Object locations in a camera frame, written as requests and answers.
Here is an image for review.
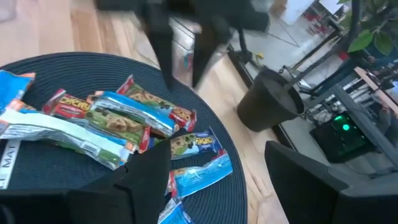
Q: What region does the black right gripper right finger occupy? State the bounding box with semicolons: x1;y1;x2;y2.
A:
264;141;349;224

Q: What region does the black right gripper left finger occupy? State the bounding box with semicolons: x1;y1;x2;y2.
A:
81;140;172;224

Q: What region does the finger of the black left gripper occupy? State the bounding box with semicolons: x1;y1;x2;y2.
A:
139;9;175;90
191;29;233;88

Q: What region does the black computer case green light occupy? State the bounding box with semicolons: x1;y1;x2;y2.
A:
309;112;376;164

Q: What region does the round dark blue woven mat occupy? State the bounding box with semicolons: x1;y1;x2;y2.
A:
0;52;249;224

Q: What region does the green plant in black pot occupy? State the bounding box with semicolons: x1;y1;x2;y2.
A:
236;0;398;133

